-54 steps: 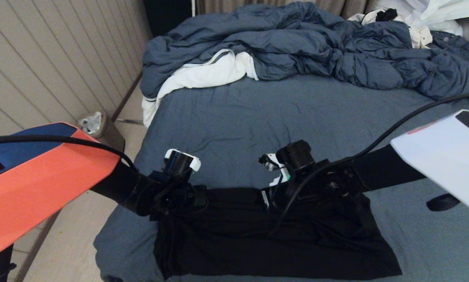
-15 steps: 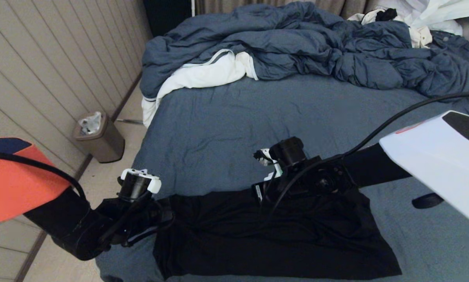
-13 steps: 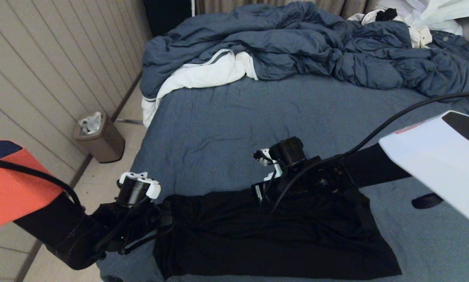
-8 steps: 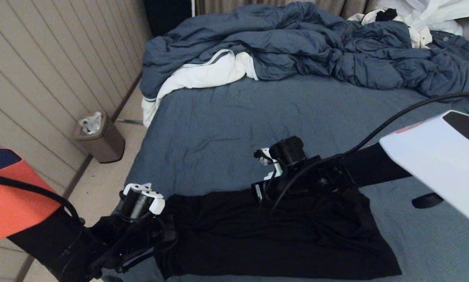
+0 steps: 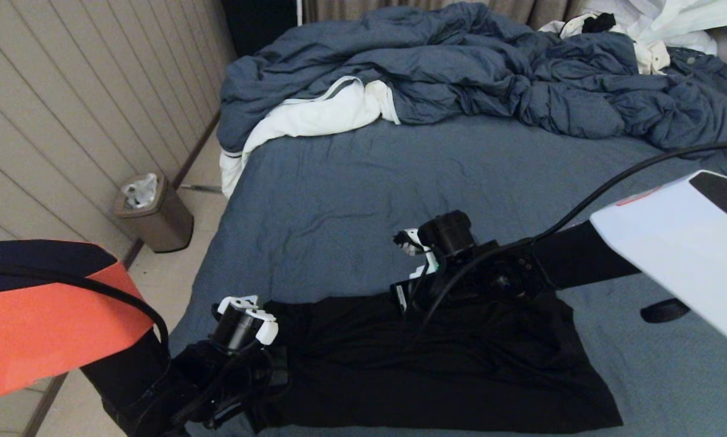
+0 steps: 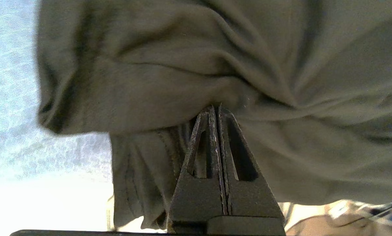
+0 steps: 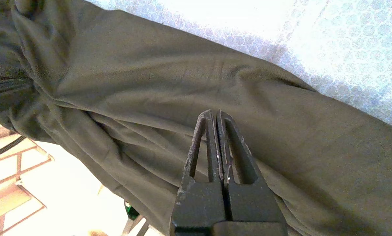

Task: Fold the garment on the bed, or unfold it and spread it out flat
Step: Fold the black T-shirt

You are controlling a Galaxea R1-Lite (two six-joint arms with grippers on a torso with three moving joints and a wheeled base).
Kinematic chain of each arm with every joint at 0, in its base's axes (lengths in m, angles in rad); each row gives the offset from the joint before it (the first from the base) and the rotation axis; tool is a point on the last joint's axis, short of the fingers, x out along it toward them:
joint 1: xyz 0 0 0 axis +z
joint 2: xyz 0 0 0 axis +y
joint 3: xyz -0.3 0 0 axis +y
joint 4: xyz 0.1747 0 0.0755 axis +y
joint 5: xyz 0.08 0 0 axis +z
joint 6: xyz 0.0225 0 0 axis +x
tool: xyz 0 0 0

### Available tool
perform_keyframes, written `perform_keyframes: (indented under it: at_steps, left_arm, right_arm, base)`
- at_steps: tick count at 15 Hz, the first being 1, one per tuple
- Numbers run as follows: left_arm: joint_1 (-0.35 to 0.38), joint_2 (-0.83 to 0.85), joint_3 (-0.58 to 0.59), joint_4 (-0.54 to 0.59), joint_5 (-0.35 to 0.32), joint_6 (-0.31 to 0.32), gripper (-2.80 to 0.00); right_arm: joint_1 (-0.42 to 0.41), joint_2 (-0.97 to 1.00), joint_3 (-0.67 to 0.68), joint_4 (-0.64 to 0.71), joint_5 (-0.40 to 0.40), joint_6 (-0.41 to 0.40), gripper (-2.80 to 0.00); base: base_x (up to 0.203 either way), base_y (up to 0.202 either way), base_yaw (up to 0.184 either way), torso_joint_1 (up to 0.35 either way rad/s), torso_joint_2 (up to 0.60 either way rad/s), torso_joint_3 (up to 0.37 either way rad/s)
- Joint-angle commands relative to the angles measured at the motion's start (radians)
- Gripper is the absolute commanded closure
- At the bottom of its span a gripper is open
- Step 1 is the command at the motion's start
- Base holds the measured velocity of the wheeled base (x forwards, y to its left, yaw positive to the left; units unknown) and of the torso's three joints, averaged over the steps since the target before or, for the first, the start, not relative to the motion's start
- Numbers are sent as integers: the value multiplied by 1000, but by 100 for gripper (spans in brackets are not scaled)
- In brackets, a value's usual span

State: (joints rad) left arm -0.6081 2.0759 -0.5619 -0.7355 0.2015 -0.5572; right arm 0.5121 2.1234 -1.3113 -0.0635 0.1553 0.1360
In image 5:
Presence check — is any black t-shirt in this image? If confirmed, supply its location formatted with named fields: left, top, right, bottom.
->
left=251, top=290, right=624, bottom=435

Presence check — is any bed with blue sheet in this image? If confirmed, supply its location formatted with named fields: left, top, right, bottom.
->
left=145, top=114, right=727, bottom=437

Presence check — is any brown trash bin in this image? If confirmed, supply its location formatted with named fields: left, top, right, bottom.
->
left=113, top=174, right=195, bottom=254

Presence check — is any crumpled blue duvet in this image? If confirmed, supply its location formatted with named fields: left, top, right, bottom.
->
left=217, top=2, right=727, bottom=160

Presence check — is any white quilt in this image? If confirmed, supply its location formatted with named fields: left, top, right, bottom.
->
left=220, top=76, right=400, bottom=200

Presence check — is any cream buttoned shirt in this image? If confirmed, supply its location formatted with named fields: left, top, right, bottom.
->
left=633, top=39, right=672, bottom=75

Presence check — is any small black garment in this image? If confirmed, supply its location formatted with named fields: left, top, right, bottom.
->
left=582, top=12, right=617, bottom=33

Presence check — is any beige curtain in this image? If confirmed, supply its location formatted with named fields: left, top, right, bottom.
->
left=302, top=0, right=585, bottom=31

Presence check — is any dark blue denim garment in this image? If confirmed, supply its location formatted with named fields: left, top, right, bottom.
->
left=667, top=46, right=727, bottom=122

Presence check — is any white crumpled garment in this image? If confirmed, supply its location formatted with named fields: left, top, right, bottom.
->
left=539, top=0, right=727, bottom=55

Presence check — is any dark cabinet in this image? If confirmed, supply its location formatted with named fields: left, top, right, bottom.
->
left=220, top=0, right=298, bottom=58

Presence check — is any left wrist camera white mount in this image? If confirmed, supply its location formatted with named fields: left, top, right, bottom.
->
left=216, top=296, right=279, bottom=348

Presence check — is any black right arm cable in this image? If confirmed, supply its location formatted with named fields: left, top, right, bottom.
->
left=409, top=140, right=727, bottom=340

